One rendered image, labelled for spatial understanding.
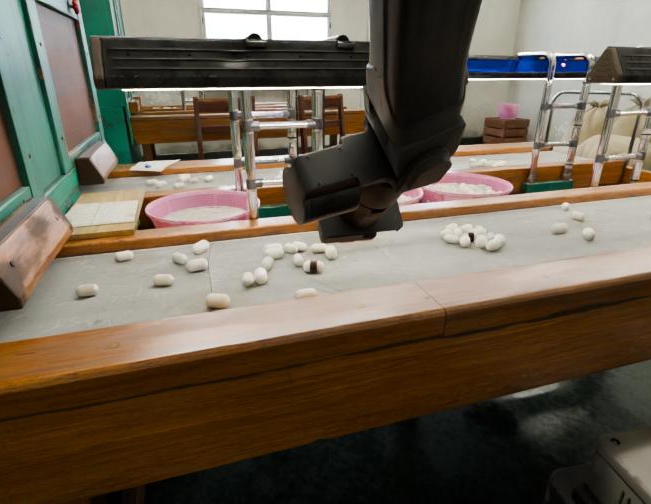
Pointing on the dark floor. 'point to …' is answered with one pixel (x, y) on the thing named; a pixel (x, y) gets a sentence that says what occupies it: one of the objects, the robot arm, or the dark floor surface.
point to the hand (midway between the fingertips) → (339, 233)
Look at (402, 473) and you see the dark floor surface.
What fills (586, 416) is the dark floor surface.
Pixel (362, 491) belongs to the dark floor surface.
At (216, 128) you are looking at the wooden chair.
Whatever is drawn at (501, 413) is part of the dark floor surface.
